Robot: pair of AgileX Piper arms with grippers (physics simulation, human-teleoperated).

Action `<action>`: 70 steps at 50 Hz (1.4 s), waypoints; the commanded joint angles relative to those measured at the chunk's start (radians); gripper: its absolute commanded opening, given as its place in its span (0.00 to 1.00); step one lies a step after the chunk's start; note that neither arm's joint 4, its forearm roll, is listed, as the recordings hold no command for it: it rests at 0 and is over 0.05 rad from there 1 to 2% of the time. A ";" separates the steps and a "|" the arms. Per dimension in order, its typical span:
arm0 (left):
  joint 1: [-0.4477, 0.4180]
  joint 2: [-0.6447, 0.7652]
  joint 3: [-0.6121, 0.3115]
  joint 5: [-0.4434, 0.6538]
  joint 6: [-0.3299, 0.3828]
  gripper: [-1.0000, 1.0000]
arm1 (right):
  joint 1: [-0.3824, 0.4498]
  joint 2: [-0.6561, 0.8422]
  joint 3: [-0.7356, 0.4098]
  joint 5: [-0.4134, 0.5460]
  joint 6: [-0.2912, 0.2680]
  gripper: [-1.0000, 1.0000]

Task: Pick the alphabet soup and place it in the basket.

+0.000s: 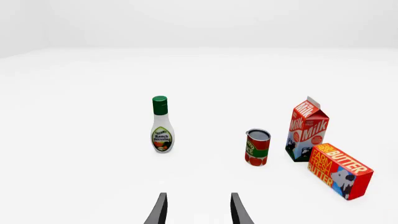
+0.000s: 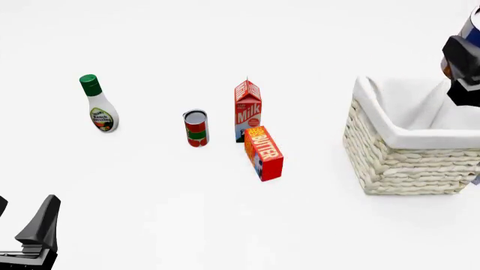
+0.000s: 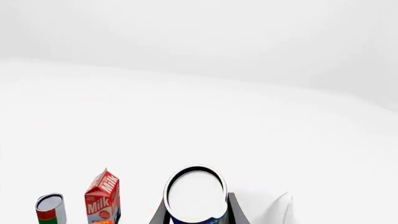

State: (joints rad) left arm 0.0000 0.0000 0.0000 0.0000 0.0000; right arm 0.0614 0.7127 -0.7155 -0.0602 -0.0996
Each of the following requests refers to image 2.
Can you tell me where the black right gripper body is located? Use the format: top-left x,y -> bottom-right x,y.
447,76 -> 480,108

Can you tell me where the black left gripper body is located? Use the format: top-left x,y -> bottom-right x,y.
0,243 -> 59,270

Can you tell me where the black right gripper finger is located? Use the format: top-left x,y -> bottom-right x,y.
442,34 -> 480,86

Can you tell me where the blue and white soup can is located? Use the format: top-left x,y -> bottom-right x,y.
440,4 -> 480,80

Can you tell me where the white woven basket with liner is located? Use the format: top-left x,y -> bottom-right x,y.
342,75 -> 480,197

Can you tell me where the ranch dressing bottle green cap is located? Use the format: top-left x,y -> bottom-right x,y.
79,73 -> 120,134

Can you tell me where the red and green tomato can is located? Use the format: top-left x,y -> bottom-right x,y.
182,108 -> 211,149

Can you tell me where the red and orange butter box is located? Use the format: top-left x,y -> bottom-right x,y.
243,124 -> 285,183

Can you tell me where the red and white milk carton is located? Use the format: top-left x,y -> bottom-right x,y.
234,75 -> 263,144

